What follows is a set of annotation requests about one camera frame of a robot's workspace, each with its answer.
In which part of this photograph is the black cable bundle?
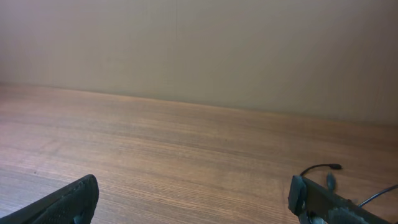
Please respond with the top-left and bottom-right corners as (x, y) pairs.
(300, 163), (398, 208)

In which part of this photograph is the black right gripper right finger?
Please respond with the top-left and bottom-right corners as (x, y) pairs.
(288, 175), (390, 224)

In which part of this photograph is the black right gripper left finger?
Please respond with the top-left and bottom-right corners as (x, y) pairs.
(1, 174), (99, 224)

